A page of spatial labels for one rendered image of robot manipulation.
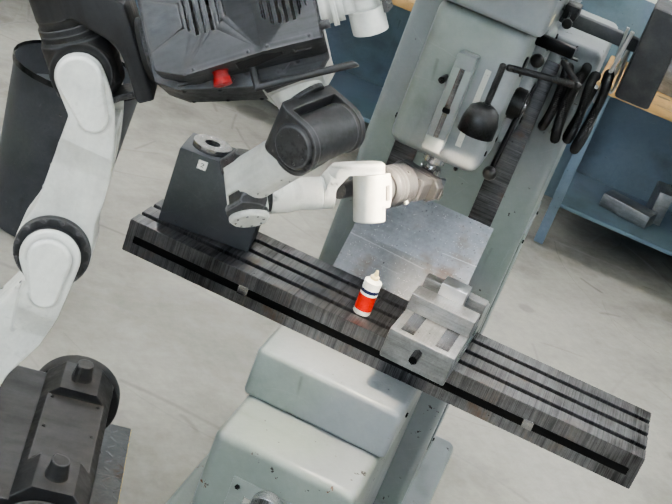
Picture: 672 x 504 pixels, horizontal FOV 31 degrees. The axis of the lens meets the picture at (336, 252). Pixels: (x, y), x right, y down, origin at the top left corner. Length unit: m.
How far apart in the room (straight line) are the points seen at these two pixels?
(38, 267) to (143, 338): 1.86
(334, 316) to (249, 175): 0.55
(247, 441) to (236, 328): 1.87
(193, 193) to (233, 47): 0.82
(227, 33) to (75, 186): 0.45
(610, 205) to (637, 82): 3.68
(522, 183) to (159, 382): 1.49
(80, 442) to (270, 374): 0.42
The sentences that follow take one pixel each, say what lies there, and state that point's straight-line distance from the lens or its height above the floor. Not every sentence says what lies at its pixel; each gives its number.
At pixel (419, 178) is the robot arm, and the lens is 2.53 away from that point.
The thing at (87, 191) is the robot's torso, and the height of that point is 1.15.
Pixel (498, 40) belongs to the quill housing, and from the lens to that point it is 2.44.
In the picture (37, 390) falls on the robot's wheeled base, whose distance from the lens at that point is 2.71.
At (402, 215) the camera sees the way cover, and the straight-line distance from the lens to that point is 3.03.
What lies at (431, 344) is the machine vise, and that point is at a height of 0.97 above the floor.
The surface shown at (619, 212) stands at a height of 0.25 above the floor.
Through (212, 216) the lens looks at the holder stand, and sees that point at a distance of 2.77.
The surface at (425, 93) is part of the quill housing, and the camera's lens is 2.49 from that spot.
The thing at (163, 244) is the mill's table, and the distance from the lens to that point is 2.75.
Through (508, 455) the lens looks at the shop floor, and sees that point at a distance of 4.29.
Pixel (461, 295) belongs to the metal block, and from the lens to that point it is 2.66.
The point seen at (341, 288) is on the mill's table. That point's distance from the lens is 2.78.
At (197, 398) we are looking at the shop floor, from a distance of 3.90.
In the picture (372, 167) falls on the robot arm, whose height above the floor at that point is 1.30.
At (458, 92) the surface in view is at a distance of 2.44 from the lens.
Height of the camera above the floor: 2.09
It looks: 24 degrees down
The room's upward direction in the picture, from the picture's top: 21 degrees clockwise
